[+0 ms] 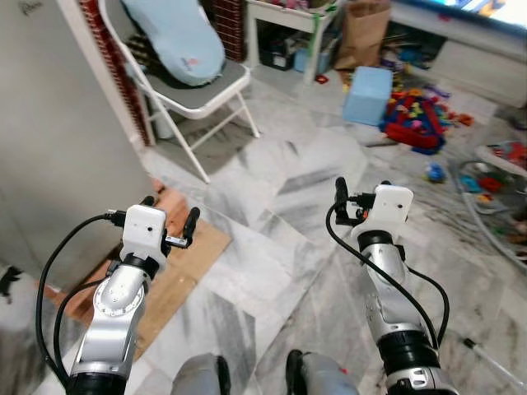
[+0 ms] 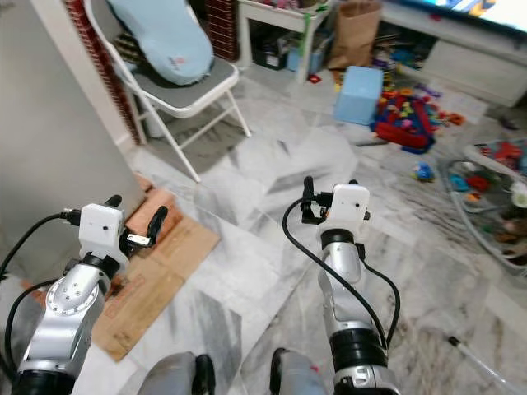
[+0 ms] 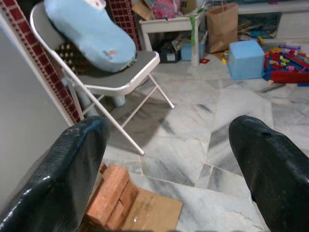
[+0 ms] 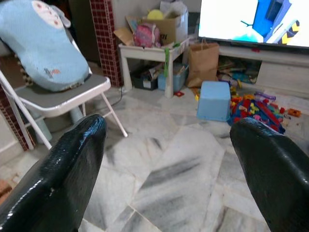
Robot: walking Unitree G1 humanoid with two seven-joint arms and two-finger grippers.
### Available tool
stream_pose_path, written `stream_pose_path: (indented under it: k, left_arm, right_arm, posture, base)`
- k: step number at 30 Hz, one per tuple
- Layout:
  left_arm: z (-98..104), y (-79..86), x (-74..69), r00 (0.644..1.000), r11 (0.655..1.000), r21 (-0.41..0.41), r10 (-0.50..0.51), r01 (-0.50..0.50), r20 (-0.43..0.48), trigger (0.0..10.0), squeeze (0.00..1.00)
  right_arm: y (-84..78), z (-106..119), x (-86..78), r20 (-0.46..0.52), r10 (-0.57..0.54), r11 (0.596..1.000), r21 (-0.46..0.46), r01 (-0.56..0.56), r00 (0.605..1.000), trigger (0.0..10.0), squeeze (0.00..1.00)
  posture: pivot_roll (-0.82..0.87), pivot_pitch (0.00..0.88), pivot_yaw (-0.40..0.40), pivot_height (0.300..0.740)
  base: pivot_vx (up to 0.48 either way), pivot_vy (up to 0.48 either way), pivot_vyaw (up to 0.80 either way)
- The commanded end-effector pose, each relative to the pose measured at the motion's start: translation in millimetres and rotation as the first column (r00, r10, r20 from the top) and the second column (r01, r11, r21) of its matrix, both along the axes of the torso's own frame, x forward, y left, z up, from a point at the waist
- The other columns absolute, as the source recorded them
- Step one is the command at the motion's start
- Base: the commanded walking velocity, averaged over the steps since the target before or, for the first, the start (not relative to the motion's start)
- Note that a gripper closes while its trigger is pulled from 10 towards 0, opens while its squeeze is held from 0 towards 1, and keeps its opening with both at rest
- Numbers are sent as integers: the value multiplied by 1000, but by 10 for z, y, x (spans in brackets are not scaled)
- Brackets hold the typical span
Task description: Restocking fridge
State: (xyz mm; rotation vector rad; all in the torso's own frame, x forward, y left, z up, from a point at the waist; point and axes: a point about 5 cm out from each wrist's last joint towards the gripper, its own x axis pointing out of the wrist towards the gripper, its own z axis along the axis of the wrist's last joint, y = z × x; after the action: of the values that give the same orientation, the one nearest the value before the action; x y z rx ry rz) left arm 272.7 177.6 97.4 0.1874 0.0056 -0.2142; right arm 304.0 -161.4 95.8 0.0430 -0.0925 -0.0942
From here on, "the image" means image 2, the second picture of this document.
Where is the light blue pillow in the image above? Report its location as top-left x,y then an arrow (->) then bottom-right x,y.
107,0 -> 215,87

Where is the brown cardboard sheet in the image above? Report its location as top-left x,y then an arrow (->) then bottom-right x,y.
91,185 -> 222,363

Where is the grey robot left leg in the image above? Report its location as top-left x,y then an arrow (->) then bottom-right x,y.
138,352 -> 215,395

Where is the silver fridge with green sticker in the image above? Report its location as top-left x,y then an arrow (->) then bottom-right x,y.
0,0 -> 145,282

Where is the white shelf table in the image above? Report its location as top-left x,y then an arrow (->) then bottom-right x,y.
237,0 -> 334,83

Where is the small blue toy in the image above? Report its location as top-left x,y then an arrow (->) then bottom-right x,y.
414,163 -> 437,184

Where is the black bag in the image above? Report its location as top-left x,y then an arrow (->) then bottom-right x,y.
251,33 -> 289,71

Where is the brown paper bag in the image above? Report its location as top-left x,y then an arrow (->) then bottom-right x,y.
325,0 -> 384,71

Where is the colourful toy block pile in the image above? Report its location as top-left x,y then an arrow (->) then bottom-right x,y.
371,82 -> 466,156

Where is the light blue box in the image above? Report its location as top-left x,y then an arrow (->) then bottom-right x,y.
333,66 -> 385,127

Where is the red brick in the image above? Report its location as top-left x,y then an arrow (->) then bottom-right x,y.
142,183 -> 174,223

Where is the grey basket of toys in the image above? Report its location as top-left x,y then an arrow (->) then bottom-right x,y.
445,138 -> 527,268

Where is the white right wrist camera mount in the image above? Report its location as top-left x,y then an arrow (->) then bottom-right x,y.
329,184 -> 371,244

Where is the white low cabinet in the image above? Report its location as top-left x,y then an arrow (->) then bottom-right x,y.
383,0 -> 527,108

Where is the white rod black tip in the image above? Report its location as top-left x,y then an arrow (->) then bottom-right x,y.
449,333 -> 527,394

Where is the white folding chair grey seat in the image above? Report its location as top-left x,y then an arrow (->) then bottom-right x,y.
84,0 -> 253,184

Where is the blue plastic container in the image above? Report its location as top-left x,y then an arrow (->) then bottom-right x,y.
284,45 -> 310,73

